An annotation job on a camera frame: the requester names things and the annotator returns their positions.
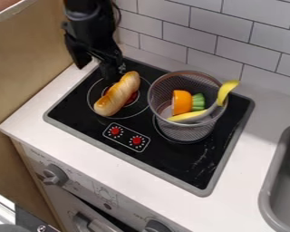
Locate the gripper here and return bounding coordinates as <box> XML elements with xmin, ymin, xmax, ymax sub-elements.
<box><xmin>95</xmin><ymin>48</ymin><xmax>127</xmax><ymax>82</ymax></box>

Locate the silver mesh pot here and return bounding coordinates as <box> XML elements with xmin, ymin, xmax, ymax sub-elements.
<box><xmin>146</xmin><ymin>70</ymin><xmax>230</xmax><ymax>144</ymax></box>

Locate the toy stove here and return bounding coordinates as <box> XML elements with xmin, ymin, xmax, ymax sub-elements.
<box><xmin>42</xmin><ymin>57</ymin><xmax>256</xmax><ymax>198</ymax></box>

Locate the toy bread loaf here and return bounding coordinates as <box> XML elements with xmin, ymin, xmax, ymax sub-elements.
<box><xmin>92</xmin><ymin>70</ymin><xmax>141</xmax><ymax>118</ymax></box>

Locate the orange toy carrot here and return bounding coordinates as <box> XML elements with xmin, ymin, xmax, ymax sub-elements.
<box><xmin>170</xmin><ymin>89</ymin><xmax>208</xmax><ymax>117</ymax></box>

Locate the brown board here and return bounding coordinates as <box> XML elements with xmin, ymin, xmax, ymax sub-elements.
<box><xmin>0</xmin><ymin>0</ymin><xmax>78</xmax><ymax>225</ymax></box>

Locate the yellow toy banana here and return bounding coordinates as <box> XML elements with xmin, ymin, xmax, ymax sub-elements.
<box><xmin>165</xmin><ymin>79</ymin><xmax>241</xmax><ymax>123</ymax></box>

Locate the toy sink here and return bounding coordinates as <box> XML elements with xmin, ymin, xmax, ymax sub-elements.
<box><xmin>257</xmin><ymin>122</ymin><xmax>290</xmax><ymax>232</ymax></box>

